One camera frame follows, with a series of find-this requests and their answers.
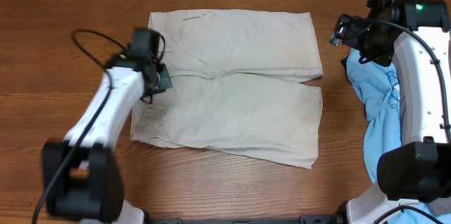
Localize beige shorts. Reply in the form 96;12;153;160
130;9;323;169

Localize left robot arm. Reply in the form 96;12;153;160
32;28;173;223

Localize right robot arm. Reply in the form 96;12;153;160
300;0;450;223

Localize light blue t-shirt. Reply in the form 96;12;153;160
345;47;451;224

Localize grey garment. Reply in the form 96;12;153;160
401;101;450;217

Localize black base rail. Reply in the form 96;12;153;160
144;214;347;224

